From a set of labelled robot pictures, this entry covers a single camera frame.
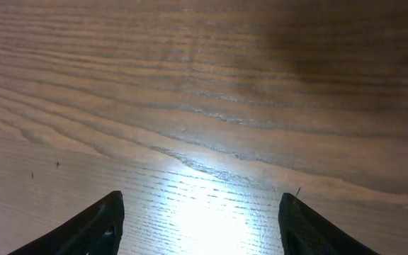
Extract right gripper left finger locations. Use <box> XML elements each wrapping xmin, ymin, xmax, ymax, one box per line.
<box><xmin>9</xmin><ymin>191</ymin><xmax>125</xmax><ymax>255</ymax></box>

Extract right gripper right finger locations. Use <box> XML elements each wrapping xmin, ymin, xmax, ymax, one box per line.
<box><xmin>278</xmin><ymin>193</ymin><xmax>378</xmax><ymax>255</ymax></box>

